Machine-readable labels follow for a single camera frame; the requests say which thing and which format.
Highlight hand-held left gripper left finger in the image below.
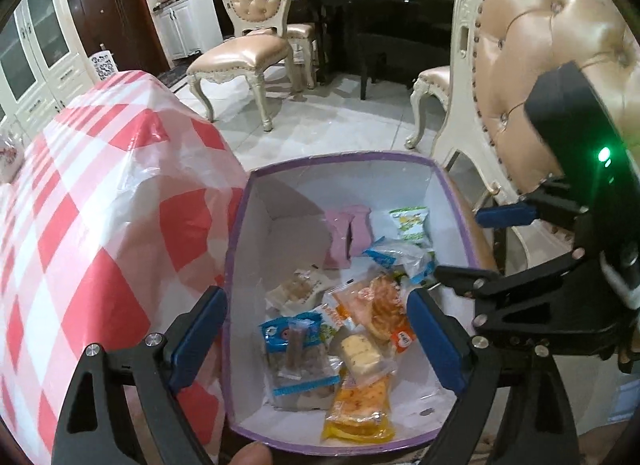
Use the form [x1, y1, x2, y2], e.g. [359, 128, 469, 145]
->
[52, 285, 228, 465]

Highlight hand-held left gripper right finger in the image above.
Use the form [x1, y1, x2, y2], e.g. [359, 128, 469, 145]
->
[406, 289, 591, 465]

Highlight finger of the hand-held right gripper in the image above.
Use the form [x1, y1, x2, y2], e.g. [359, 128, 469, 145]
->
[434, 245, 626, 347]
[475, 177, 593, 230]

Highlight orange bread packet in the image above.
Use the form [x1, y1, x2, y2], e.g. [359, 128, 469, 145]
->
[330, 272, 418, 353]

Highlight small yellow cake packet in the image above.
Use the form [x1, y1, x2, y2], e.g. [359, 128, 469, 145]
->
[337, 332, 396, 388]

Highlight silver blue snack packet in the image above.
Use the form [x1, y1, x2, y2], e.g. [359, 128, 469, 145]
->
[362, 237, 436, 288]

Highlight white green snack packet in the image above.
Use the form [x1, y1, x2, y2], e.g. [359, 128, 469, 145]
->
[387, 207, 432, 246]

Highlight blue clear snack packet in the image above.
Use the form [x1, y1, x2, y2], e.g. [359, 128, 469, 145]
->
[259, 310, 346, 408]

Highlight long yellow cake packet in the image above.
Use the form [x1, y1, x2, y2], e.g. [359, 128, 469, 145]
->
[322, 375, 396, 443]

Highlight round cookie clear packet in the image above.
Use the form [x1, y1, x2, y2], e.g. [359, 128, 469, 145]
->
[265, 267, 331, 316]

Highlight small purple snack packet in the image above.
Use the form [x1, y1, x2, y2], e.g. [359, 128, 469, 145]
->
[350, 205, 372, 258]

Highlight large purple snack packet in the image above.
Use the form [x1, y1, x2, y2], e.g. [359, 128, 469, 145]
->
[324, 209, 354, 270]

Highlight white box purple rim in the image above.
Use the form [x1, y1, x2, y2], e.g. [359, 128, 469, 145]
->
[222, 151, 496, 456]

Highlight person's left hand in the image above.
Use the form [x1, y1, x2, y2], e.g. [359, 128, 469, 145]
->
[220, 442, 273, 465]

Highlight beige tufted dining chair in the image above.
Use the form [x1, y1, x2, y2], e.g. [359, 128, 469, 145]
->
[430, 0, 640, 276]
[285, 0, 326, 90]
[187, 0, 301, 133]

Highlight pink checked tablecloth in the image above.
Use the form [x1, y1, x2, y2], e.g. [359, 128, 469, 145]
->
[0, 70, 251, 465]

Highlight beige padded stool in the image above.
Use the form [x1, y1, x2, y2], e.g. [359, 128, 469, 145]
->
[410, 65, 453, 148]

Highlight black piano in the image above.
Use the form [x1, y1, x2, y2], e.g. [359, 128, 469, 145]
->
[302, 0, 466, 100]

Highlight white floral teapot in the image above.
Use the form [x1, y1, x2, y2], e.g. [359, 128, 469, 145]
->
[0, 130, 26, 186]

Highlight dark floor mat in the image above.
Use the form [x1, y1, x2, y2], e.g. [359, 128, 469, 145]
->
[157, 65, 191, 90]

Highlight white lattice bin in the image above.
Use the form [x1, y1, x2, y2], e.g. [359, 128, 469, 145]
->
[90, 51, 120, 80]

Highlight white low cabinet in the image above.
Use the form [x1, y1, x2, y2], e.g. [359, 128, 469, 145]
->
[152, 0, 223, 63]

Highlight dark brown door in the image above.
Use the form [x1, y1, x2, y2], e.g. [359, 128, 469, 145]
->
[65, 0, 171, 78]

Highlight white wall cabinets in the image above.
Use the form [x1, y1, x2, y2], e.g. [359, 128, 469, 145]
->
[0, 0, 101, 130]

